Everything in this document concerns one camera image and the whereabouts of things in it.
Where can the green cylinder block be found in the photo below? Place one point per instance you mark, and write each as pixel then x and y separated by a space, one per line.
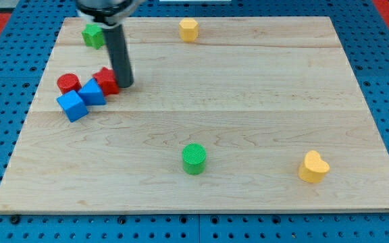
pixel 193 158

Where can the wooden board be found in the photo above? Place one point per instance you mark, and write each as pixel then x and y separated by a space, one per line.
pixel 257 93

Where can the yellow heart block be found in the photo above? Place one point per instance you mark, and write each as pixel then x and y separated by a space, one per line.
pixel 313 169

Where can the blue cube block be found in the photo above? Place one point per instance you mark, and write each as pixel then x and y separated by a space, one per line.
pixel 72 105

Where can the green star block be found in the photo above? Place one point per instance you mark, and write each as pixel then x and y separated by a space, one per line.
pixel 93 36

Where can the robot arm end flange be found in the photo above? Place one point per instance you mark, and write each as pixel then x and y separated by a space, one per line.
pixel 107 13

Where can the blue triangle block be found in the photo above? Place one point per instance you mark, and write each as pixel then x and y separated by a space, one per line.
pixel 92 94

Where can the red star block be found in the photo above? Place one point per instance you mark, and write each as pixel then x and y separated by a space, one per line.
pixel 106 80

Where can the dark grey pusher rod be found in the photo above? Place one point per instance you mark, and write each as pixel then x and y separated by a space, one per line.
pixel 118 54

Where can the yellow hexagon block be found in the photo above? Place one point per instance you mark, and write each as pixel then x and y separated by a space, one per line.
pixel 188 29

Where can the red cylinder block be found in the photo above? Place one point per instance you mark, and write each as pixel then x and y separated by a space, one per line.
pixel 68 82

